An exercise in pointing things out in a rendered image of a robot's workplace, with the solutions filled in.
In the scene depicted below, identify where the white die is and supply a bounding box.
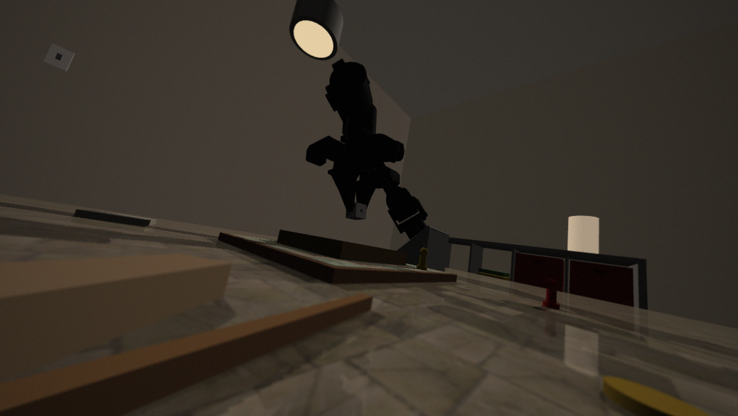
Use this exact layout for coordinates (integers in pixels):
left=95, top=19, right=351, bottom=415
left=346, top=202, right=367, bottom=220

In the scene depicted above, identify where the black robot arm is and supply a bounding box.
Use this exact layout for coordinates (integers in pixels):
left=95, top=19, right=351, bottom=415
left=325, top=59, right=428, bottom=239

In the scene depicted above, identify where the dark red game pawn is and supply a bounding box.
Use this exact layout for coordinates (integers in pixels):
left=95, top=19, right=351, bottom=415
left=543, top=279, right=560, bottom=310

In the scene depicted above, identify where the yellow game pawn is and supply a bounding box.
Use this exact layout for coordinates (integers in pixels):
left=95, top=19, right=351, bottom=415
left=416, top=248, right=428, bottom=270

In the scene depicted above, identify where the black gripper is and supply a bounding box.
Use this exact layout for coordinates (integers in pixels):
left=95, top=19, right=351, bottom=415
left=306, top=124, right=400, bottom=212

